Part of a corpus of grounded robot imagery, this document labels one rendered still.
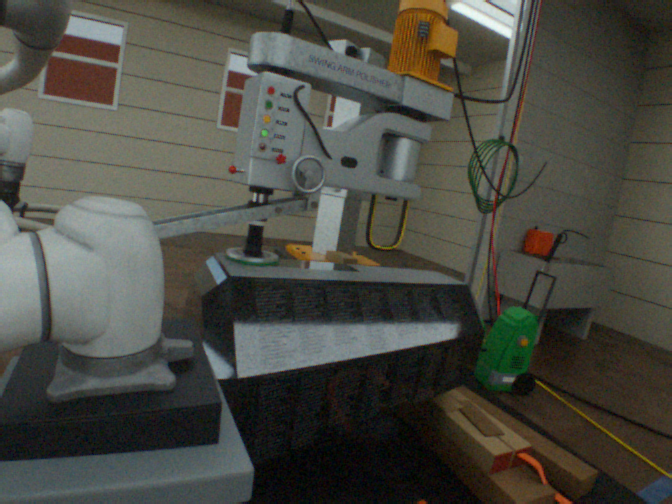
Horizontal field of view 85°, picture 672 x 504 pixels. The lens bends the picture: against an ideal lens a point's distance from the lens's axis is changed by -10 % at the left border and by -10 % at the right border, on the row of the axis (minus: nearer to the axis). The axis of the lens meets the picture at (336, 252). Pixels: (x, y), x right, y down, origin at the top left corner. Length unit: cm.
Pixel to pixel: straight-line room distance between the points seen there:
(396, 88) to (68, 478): 171
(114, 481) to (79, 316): 22
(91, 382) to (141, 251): 21
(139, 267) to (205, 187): 709
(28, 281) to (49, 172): 713
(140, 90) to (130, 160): 117
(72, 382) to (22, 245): 21
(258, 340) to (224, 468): 73
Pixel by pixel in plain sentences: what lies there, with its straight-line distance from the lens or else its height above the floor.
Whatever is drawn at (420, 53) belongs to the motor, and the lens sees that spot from 201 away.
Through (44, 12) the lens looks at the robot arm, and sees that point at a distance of 102.
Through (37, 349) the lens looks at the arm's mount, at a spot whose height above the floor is 87.
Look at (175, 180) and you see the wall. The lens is 762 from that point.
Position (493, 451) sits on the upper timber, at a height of 25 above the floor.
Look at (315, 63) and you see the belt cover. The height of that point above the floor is 166.
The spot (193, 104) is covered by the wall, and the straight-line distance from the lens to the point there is 769.
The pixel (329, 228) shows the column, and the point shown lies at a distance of 252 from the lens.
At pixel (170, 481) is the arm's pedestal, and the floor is 80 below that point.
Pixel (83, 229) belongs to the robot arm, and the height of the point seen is 111.
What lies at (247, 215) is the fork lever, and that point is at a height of 105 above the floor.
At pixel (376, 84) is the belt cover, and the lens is 181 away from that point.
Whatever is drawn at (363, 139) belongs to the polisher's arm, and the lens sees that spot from 177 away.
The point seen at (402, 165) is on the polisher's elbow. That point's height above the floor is 136.
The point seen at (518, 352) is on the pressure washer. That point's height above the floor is 31.
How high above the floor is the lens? 122
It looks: 9 degrees down
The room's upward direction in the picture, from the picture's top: 9 degrees clockwise
